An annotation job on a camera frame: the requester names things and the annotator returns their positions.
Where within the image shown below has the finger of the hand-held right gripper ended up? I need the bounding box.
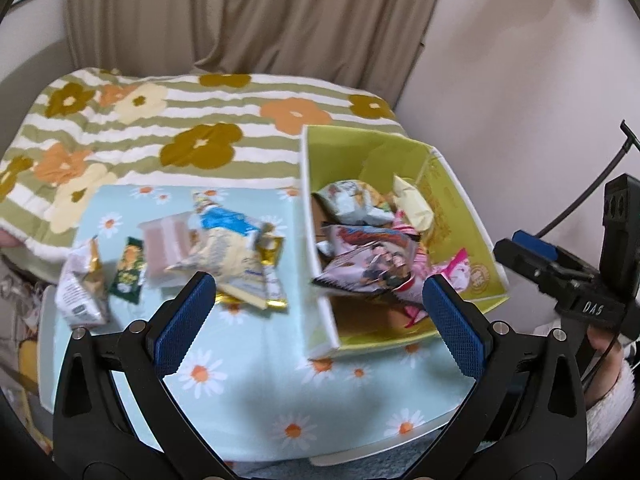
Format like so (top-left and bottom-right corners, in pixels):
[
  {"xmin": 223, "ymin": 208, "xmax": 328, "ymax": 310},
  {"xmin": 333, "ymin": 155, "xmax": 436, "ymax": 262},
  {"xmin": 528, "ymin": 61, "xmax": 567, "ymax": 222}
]
[
  {"xmin": 511, "ymin": 229, "xmax": 600, "ymax": 273},
  {"xmin": 492, "ymin": 238, "xmax": 597, "ymax": 295}
]

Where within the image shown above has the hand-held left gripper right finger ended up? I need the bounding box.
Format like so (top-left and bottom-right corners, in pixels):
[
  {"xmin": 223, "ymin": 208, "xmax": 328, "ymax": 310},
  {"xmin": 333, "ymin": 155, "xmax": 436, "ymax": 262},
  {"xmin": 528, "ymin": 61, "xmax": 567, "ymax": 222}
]
[{"xmin": 400, "ymin": 274, "xmax": 588, "ymax": 480}]

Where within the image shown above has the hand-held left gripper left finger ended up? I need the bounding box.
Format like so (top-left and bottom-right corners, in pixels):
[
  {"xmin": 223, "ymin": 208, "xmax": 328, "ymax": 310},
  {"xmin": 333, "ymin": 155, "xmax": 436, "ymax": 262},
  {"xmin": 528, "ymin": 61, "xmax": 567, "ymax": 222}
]
[{"xmin": 52, "ymin": 271, "xmax": 236, "ymax": 480}]

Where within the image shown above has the small pink white packet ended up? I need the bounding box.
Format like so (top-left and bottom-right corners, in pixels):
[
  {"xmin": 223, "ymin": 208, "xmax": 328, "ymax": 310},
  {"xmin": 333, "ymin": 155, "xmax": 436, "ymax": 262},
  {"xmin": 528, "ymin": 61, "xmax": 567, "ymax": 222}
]
[{"xmin": 430, "ymin": 247, "xmax": 473, "ymax": 293}]

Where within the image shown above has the green snack packet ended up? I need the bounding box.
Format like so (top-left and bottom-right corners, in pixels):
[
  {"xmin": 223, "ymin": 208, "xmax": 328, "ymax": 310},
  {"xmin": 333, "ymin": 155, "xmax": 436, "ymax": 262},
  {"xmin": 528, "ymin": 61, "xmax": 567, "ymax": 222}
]
[{"xmin": 109, "ymin": 236, "xmax": 149, "ymax": 306}]

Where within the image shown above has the pink translucent wafer pack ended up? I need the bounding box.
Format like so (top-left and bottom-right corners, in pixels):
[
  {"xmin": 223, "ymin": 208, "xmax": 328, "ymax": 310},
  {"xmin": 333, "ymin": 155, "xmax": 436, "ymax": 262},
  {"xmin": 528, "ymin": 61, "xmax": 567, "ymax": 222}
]
[{"xmin": 137, "ymin": 212, "xmax": 196, "ymax": 289}]

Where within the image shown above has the blue white yellow snack packet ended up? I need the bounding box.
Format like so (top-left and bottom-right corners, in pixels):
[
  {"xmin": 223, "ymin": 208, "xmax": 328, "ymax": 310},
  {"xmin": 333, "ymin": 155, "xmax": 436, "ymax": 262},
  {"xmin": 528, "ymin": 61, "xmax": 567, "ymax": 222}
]
[{"xmin": 165, "ymin": 190, "xmax": 288, "ymax": 311}]

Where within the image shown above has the dark comic print packet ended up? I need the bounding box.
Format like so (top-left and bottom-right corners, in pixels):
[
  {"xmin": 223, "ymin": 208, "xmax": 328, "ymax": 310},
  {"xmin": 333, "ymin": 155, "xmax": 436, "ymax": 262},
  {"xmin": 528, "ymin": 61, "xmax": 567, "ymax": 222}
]
[{"xmin": 311, "ymin": 224, "xmax": 420, "ymax": 295}]

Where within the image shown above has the white grey print packet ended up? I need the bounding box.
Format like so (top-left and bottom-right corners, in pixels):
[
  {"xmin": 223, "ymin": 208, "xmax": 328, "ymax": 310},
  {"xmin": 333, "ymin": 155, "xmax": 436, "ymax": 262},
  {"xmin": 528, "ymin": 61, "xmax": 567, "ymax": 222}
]
[{"xmin": 54, "ymin": 237, "xmax": 112, "ymax": 331}]

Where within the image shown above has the gold snack packet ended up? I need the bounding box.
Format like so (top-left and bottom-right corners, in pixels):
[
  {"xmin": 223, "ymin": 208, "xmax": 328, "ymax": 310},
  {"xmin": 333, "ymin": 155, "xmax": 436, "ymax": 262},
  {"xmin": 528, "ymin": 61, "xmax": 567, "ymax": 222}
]
[{"xmin": 217, "ymin": 232, "xmax": 290, "ymax": 312}]

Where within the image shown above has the cream snack packet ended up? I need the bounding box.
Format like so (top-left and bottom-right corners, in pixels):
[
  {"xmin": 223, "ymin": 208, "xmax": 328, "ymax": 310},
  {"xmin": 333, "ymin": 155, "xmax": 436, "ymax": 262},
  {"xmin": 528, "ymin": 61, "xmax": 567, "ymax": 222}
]
[{"xmin": 391, "ymin": 175, "xmax": 435, "ymax": 235}]

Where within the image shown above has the white chip picture packet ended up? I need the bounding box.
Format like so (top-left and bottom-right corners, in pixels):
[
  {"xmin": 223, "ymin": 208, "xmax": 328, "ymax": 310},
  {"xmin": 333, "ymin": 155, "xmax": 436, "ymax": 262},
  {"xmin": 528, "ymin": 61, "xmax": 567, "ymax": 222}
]
[{"xmin": 312, "ymin": 180, "xmax": 397, "ymax": 227}]

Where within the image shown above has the green cardboard box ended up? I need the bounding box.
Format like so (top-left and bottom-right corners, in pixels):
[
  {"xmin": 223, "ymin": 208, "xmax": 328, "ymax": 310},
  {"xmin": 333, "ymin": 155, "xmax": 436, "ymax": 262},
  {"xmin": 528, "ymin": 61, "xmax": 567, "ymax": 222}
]
[{"xmin": 299, "ymin": 125, "xmax": 511, "ymax": 358}]

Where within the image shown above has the person's right forearm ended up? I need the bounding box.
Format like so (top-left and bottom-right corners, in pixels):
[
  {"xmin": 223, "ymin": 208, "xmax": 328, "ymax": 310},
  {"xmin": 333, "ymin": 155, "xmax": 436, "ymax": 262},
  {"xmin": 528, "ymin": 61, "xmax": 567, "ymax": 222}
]
[{"xmin": 582, "ymin": 355, "xmax": 640, "ymax": 463}]

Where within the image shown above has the person's right hand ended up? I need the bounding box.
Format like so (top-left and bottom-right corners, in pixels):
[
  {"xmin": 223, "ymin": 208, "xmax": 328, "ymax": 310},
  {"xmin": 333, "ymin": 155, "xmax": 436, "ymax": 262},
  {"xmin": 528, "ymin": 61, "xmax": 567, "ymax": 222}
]
[{"xmin": 586, "ymin": 327, "xmax": 626, "ymax": 403}]

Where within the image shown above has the black curved pole stand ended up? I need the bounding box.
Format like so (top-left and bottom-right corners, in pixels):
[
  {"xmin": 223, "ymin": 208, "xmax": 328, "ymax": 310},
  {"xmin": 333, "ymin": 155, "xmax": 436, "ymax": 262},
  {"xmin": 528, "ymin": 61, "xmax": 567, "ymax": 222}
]
[{"xmin": 536, "ymin": 120, "xmax": 640, "ymax": 238}]

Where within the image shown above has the white table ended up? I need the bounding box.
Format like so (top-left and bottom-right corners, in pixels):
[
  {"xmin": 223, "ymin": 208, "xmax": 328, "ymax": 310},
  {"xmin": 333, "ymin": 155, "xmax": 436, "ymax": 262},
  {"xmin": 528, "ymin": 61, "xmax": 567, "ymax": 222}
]
[{"xmin": 39, "ymin": 282, "xmax": 481, "ymax": 467}]

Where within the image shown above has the floral striped blanket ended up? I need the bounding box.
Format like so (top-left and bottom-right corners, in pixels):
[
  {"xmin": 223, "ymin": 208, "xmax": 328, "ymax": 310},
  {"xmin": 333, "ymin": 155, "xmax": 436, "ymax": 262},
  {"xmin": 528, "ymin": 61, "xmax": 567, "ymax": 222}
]
[{"xmin": 0, "ymin": 67, "xmax": 406, "ymax": 261}]

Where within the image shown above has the grey padded headboard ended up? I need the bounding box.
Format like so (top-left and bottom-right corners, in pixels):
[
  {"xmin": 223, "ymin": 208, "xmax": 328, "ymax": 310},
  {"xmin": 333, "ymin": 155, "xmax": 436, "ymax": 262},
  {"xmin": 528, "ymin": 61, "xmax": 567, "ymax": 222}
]
[{"xmin": 0, "ymin": 40, "xmax": 71, "ymax": 93}]

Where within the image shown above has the beige curtain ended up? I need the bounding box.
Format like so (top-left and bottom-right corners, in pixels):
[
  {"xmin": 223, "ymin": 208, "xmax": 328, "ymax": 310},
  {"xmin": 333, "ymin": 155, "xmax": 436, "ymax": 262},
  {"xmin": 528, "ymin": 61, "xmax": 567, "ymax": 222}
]
[{"xmin": 62, "ymin": 0, "xmax": 451, "ymax": 86}]

